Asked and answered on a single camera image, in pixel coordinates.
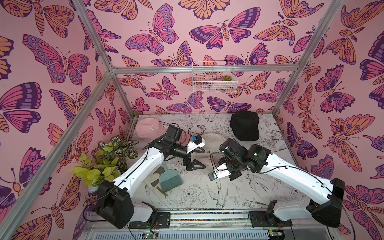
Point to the black cap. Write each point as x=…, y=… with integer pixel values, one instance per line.
x=245, y=126

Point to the clear plastic dustpan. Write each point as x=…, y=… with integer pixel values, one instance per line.
x=152, y=181

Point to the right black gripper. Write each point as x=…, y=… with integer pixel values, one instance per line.
x=226, y=167

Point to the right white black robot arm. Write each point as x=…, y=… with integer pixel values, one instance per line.
x=323, y=200

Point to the cream cap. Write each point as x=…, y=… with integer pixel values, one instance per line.
x=212, y=147

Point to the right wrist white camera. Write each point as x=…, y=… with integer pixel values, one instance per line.
x=218, y=174

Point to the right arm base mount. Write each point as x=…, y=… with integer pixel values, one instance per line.
x=266, y=220

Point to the pink cap with logo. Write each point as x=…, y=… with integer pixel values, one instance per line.
x=149, y=129

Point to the aluminium frame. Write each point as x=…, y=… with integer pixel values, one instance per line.
x=58, y=98

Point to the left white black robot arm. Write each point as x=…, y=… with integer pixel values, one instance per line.
x=115, y=200

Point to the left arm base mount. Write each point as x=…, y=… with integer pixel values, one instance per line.
x=160, y=220

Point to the wrist white camera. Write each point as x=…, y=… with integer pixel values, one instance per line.
x=218, y=174
x=197, y=141

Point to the teal hand brush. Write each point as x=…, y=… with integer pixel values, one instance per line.
x=170, y=178

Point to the potted green plant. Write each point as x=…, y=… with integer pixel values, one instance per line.
x=107, y=162

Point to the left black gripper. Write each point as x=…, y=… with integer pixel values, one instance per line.
x=189, y=166

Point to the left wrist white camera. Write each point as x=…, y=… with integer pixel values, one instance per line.
x=197, y=141

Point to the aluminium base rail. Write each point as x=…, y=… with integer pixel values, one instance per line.
x=212, y=225

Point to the white wire basket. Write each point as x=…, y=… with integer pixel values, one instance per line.
x=209, y=79

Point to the small succulent in basket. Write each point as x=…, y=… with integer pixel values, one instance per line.
x=227, y=78

